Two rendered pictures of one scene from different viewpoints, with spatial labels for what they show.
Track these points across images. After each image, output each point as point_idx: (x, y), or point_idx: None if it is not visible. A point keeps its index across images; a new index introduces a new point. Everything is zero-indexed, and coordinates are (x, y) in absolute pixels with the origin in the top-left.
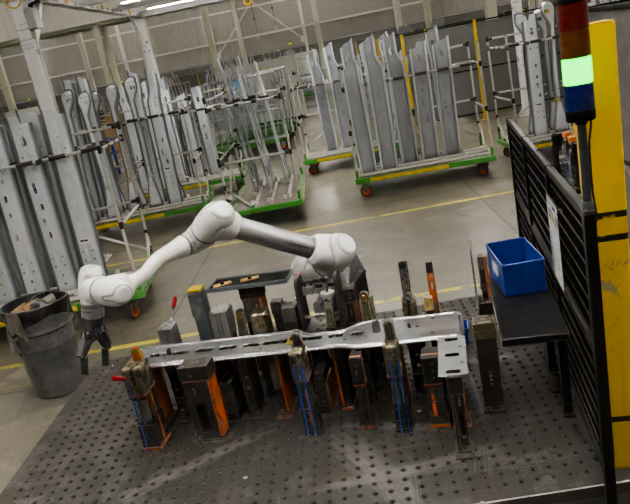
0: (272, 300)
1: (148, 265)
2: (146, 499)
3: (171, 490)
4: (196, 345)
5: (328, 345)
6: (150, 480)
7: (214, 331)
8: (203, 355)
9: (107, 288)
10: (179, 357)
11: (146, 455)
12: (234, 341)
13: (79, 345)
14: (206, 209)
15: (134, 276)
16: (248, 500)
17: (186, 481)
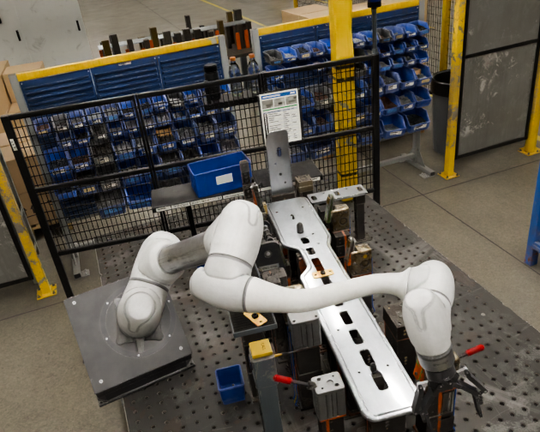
0: (274, 281)
1: (355, 278)
2: (512, 385)
3: (489, 372)
4: (346, 350)
5: (330, 249)
6: (489, 399)
7: (321, 335)
8: (369, 329)
9: (449, 270)
10: (380, 351)
11: (459, 430)
12: (331, 317)
13: (477, 381)
14: (252, 213)
15: (395, 273)
16: (465, 315)
17: (471, 367)
